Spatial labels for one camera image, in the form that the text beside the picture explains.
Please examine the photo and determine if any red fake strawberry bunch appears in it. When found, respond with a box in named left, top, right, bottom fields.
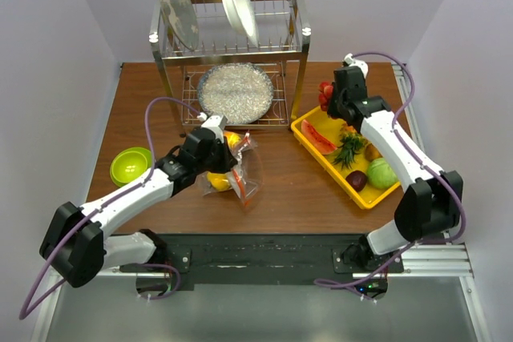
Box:
left=318, top=82, right=333, bottom=111

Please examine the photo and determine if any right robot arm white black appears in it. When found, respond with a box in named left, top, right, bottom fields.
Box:
left=328, top=66, right=463, bottom=272

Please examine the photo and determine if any clear zip top bag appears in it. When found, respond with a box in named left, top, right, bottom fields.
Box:
left=197, top=132, right=263, bottom=207

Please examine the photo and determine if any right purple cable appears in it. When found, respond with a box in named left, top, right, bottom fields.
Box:
left=313, top=51, right=468, bottom=293

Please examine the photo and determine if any dark red fake fruit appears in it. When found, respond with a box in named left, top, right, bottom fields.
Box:
left=345, top=171, right=368, bottom=192

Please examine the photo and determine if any metal dish rack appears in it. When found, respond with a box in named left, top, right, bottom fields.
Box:
left=149, top=0, right=312, bottom=129

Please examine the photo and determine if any white bowl upright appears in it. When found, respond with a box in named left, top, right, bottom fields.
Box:
left=222, top=0, right=259, bottom=47

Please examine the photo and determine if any yellow plastic tray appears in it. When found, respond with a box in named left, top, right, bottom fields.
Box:
left=291, top=107, right=400, bottom=210

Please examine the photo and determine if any green fake cabbage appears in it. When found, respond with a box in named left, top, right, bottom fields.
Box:
left=366, top=158, right=398, bottom=190

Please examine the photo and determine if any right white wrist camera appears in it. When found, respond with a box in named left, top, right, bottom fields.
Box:
left=342, top=54, right=369, bottom=78

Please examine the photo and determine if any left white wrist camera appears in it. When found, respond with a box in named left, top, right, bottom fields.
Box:
left=197, top=112, right=228, bottom=132

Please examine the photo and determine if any grey patterned plate upright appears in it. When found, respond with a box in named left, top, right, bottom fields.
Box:
left=160, top=0, right=200, bottom=50

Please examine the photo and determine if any yellow fake bell pepper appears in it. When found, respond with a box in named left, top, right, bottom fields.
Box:
left=206, top=172, right=232, bottom=192

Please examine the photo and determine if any speckled blue rim plate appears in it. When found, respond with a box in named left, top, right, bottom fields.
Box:
left=197, top=63, right=274, bottom=125

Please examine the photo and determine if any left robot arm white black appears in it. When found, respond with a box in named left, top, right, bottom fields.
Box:
left=39, top=127, right=237, bottom=288

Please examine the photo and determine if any brown fake kiwi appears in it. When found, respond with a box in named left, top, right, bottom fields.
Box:
left=364, top=143, right=382, bottom=162

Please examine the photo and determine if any green plastic bowl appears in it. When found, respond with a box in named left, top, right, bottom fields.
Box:
left=109, top=147, right=152, bottom=187

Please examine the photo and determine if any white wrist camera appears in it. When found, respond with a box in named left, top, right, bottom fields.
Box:
left=342, top=54, right=369, bottom=78
left=197, top=112, right=228, bottom=132

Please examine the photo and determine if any fake watermelon slice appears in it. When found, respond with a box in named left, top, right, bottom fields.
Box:
left=301, top=119, right=337, bottom=155

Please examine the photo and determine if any orange fake pineapple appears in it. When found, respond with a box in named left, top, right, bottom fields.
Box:
left=333, top=123, right=368, bottom=169

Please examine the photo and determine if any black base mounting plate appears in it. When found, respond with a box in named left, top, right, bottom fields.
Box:
left=119, top=231, right=406, bottom=293

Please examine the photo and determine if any yellow orange fake mango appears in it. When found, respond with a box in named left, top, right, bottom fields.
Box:
left=224, top=131, right=242, bottom=150

